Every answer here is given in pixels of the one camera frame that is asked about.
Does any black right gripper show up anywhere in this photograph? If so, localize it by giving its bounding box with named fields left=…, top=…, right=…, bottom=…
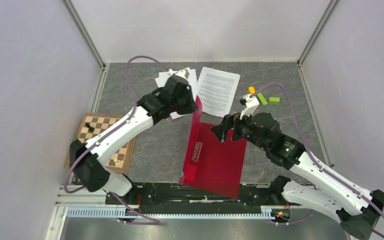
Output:
left=210, top=106, right=269, bottom=152

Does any white paper sheet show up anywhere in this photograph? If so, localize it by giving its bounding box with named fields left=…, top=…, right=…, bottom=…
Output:
left=155, top=67, right=198, bottom=120

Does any red clip file folder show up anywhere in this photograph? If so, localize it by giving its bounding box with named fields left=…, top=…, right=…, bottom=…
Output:
left=179, top=97, right=247, bottom=199

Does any printed text paper sheet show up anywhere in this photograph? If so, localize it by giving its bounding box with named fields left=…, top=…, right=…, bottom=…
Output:
left=197, top=67, right=241, bottom=117

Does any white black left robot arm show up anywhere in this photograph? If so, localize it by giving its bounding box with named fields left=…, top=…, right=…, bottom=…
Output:
left=69, top=73, right=198, bottom=204

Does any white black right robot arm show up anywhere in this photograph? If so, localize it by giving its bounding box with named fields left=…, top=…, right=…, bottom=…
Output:
left=211, top=112, right=384, bottom=240

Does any orange block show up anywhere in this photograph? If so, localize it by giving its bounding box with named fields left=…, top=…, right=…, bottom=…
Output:
left=247, top=86, right=256, bottom=95

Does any long green block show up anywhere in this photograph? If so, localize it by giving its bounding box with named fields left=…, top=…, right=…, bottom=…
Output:
left=256, top=92, right=269, bottom=106

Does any short green block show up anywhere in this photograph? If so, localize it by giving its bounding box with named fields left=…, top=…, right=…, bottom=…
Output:
left=269, top=97, right=281, bottom=104

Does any wooden chessboard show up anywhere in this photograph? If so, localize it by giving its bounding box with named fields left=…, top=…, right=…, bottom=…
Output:
left=64, top=112, right=138, bottom=175

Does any black chess piece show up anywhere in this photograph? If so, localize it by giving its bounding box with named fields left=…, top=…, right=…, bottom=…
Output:
left=84, top=122, right=95, bottom=133

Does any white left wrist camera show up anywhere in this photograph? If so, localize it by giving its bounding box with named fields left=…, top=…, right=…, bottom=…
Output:
left=166, top=68, right=190, bottom=80

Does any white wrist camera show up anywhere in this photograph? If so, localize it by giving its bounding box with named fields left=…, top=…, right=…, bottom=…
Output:
left=239, top=93, right=260, bottom=120
left=166, top=68, right=190, bottom=80

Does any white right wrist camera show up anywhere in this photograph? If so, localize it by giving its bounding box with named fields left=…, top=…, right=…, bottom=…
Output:
left=239, top=93, right=260, bottom=120

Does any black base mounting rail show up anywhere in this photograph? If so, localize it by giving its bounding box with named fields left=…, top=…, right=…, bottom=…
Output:
left=122, top=182, right=287, bottom=215

